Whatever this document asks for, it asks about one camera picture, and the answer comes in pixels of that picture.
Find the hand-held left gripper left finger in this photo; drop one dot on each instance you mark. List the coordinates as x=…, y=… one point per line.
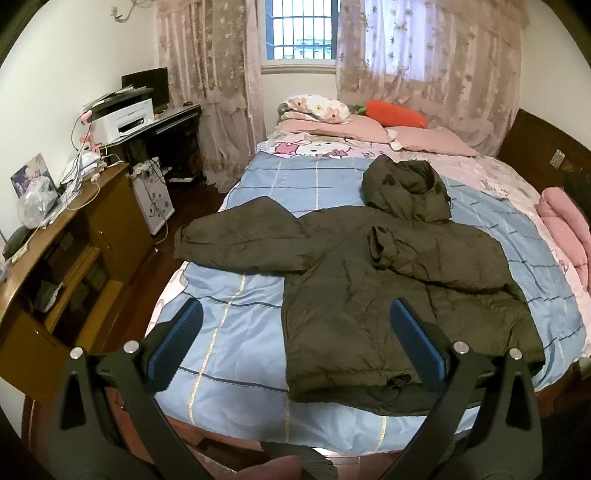
x=178, y=337

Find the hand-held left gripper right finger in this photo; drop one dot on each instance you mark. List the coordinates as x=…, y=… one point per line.
x=418, y=341

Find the olive green hooded jacket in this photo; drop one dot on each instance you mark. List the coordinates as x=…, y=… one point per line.
x=360, y=286

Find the person's left hand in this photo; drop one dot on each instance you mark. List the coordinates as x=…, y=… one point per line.
x=270, y=468

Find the blue checked quilt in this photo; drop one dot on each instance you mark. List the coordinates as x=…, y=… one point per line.
x=240, y=332

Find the wooden cabinet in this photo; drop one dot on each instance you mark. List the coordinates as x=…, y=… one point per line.
x=115, y=217

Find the folded pink blanket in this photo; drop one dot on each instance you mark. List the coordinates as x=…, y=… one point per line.
x=565, y=230

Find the dark green pouch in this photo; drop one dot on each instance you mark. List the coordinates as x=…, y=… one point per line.
x=18, y=242

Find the clear plastic bag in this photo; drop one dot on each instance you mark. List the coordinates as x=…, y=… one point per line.
x=37, y=203

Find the dark computer desk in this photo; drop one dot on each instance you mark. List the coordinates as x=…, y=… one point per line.
x=175, y=134

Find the pink pillow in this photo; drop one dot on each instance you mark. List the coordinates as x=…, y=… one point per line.
x=434, y=138
x=351, y=129

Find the white printer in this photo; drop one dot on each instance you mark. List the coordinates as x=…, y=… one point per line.
x=122, y=122

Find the pink stand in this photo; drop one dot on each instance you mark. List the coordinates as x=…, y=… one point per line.
x=87, y=134

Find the orange carrot plush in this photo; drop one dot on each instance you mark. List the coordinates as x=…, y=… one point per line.
x=397, y=113

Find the wooden bed headboard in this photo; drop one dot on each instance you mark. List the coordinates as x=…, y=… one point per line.
x=526, y=138

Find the pink floral lace curtain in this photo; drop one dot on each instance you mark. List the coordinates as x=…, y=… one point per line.
x=438, y=55
x=207, y=92

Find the black computer monitor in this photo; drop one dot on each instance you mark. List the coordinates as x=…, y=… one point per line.
x=154, y=85

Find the floral pillow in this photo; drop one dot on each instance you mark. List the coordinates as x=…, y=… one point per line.
x=318, y=108

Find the barred window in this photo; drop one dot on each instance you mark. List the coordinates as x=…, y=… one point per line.
x=300, y=27

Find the photo frame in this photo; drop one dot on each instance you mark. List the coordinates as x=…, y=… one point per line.
x=27, y=177

